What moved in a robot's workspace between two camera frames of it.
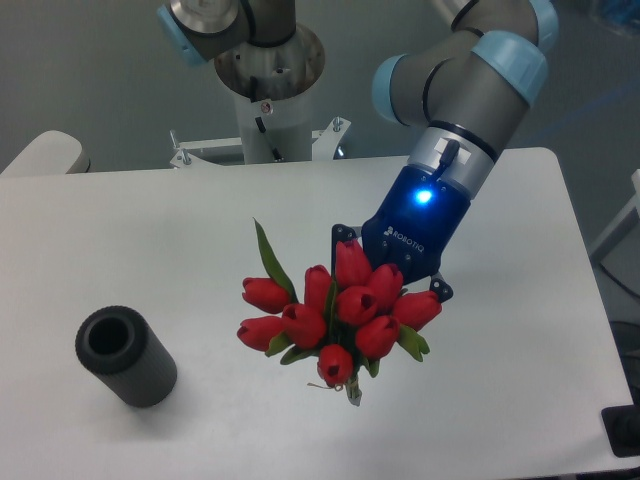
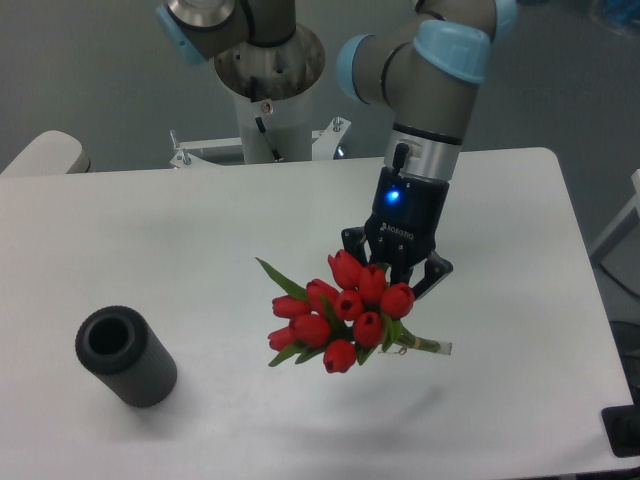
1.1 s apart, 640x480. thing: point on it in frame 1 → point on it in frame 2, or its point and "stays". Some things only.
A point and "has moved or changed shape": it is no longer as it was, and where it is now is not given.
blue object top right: [622, 11] stays
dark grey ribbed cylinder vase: [115, 345] stays
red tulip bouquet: [347, 319] has moved or changed shape
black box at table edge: [622, 427] stays
